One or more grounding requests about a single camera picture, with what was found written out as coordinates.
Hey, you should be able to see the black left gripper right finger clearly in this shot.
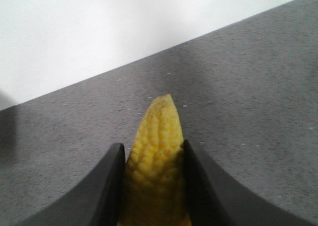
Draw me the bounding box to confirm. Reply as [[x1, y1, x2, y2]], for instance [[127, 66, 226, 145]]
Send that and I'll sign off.
[[183, 140, 311, 226]]

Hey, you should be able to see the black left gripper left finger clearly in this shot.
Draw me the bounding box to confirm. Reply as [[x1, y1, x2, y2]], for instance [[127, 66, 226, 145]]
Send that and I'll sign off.
[[19, 143, 125, 226]]

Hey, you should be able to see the yellow corn cob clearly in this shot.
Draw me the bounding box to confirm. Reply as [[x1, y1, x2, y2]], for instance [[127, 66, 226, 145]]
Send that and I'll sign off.
[[118, 94, 192, 226]]

